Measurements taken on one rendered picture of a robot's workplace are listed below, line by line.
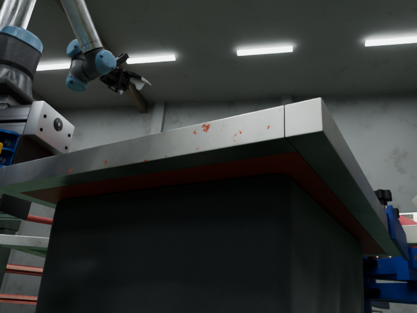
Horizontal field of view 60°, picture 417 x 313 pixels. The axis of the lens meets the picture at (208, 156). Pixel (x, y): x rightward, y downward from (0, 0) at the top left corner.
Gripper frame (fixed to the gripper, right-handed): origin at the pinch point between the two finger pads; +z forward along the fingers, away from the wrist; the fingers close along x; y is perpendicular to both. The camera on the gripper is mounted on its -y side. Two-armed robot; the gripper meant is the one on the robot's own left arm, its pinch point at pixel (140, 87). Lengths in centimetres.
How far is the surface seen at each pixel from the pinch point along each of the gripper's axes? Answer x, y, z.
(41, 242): -16, 74, -13
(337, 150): 110, 58, -53
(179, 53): -438, -391, 397
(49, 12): -584, -370, 156
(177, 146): 94, 59, -61
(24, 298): -612, 188, 313
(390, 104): -71, -409, 797
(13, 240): -26, 75, -20
